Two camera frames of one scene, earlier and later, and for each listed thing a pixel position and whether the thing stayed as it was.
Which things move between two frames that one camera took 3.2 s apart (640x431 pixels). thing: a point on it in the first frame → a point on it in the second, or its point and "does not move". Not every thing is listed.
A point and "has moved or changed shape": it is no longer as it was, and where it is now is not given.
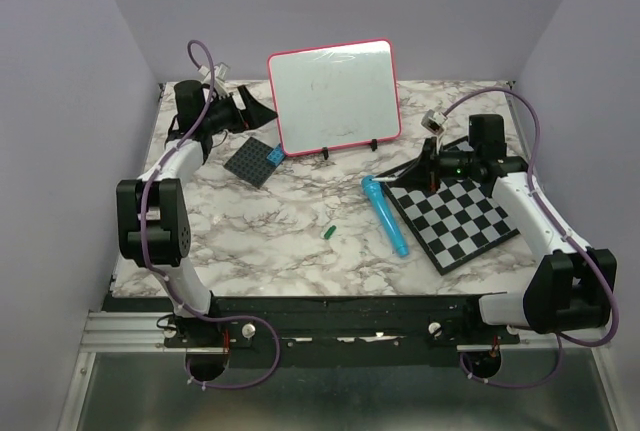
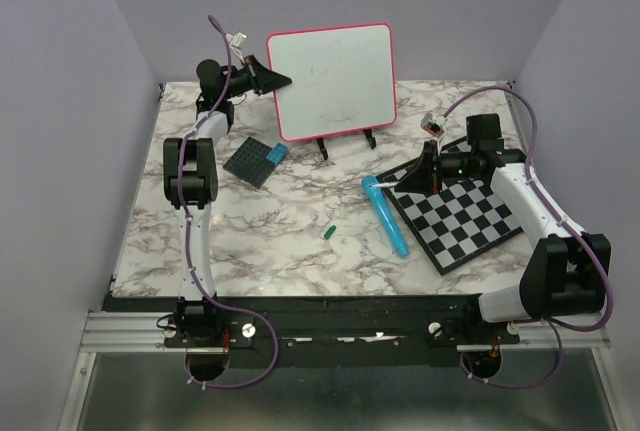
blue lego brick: (277, 155) does not move
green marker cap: (330, 232) does not move
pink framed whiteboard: (336, 96) has moved or changed shape
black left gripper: (254, 114) → (263, 78)
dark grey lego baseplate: (251, 163) does not move
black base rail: (301, 331) does not move
